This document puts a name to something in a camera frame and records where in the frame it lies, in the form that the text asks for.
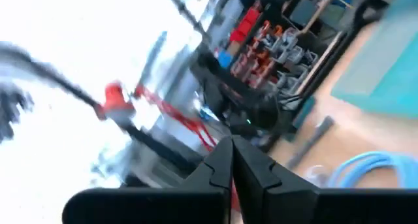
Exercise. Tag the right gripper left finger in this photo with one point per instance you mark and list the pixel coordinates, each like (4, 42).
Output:
(147, 207)

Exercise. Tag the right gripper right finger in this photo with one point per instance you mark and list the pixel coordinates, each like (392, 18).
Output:
(326, 207)

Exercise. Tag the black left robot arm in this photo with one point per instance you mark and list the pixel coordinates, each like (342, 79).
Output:
(235, 103)

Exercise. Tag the teal translucent plastic bin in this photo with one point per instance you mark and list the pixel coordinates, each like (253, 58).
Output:
(385, 70)

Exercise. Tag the storage rack with bins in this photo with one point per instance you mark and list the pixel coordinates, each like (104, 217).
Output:
(261, 54)

